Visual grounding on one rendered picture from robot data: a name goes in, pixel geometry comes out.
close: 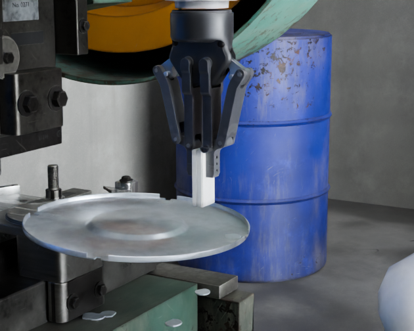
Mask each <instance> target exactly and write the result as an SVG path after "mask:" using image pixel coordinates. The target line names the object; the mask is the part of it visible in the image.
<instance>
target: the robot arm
mask: <svg viewBox="0 0 414 331"><path fill-rule="evenodd" d="M165 1H175V8H176V9H178V10H172V12H171V13H170V37H171V39H172V43H173V45H172V49H171V51H170V58H169V59H168V60H167V61H165V62H164V63H163V64H161V65H157V66H154V68H153V69H152V71H153V73H154V75H155V77H156V78H157V80H158V82H159V84H160V88H161V91H162V97H163V100H164V106H165V109H166V115H167V119H168V124H169V128H170V133H171V137H172V141H173V143H175V144H180V145H182V146H184V147H185V149H186V151H187V173H188V175H191V176H192V180H193V206H194V207H200V208H203V207H205V206H208V205H210V204H213V203H214V202H215V192H214V177H217V176H219V173H220V160H219V153H220V150H221V149H222V148H223V147H226V146H230V145H232V144H234V142H235V137H236V134H237V128H238V124H239V119H240V115H241V110H242V104H243V100H244V94H245V91H246V86H247V85H248V83H249V82H250V80H251V79H252V76H253V75H254V71H253V69H252V68H245V67H244V66H243V65H242V64H240V63H239V62H238V61H236V54H235V52H234V50H233V45H232V44H233V37H234V13H233V12H232V10H231V9H224V8H229V1H236V0H165ZM229 71H230V74H229V79H230V82H229V85H228V88H227V92H226V96H225V102H224V105H223V112H222V114H221V94H222V93H223V80H224V79H225V77H226V75H227V74H228V73H229ZM177 73H178V74H179V76H180V78H181V89H180V86H179V81H178V79H177V76H176V75H177ZM181 90H182V93H183V94H184V104H183V99H182V95H181ZM378 313H379V316H380V319H381V321H382V324H383V326H384V329H385V331H414V253H413V254H411V255H409V256H407V257H406V258H404V259H402V260H401V261H399V262H397V263H395V264H393V265H392V266H390V267H389V268H388V270H387V272H386V274H385V276H384V279H383V281H382V283H381V285H380V288H379V290H378Z"/></svg>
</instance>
